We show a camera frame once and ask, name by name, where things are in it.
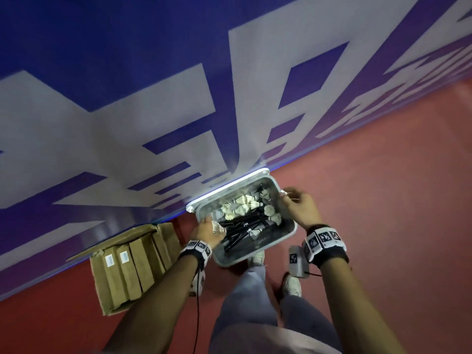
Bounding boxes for person's right hand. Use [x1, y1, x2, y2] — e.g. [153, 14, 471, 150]
[279, 186, 325, 235]

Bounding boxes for person's left hand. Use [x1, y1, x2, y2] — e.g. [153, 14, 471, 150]
[195, 216, 226, 250]

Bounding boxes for clear plastic storage bin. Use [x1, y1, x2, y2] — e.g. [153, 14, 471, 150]
[195, 177, 298, 268]

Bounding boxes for shuttlecocks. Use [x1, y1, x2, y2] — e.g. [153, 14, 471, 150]
[220, 189, 283, 240]

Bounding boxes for long brown cardboard box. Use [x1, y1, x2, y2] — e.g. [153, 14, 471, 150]
[116, 243, 143, 301]
[129, 237, 155, 292]
[101, 246, 130, 306]
[146, 234, 167, 281]

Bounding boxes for large torn cardboard box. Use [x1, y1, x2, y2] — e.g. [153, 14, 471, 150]
[66, 222, 183, 317]

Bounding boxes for person's left forearm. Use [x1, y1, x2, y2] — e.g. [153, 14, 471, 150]
[103, 256, 200, 354]

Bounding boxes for person's right forearm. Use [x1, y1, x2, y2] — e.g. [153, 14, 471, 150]
[319, 260, 406, 354]

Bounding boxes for person's grey trousers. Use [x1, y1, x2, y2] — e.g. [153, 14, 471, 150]
[210, 265, 344, 351]

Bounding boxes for person's right shoe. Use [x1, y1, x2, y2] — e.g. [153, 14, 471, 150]
[282, 274, 302, 299]

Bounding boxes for person's pale shirt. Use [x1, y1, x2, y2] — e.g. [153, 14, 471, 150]
[210, 324, 340, 354]

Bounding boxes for black wristband with marker tiles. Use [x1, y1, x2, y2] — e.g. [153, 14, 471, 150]
[302, 224, 350, 269]
[178, 239, 213, 271]

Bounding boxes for blue printed barrier board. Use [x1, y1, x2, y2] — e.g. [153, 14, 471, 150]
[0, 0, 472, 301]

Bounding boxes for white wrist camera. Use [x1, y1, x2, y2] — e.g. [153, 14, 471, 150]
[288, 245, 311, 280]
[189, 268, 206, 297]

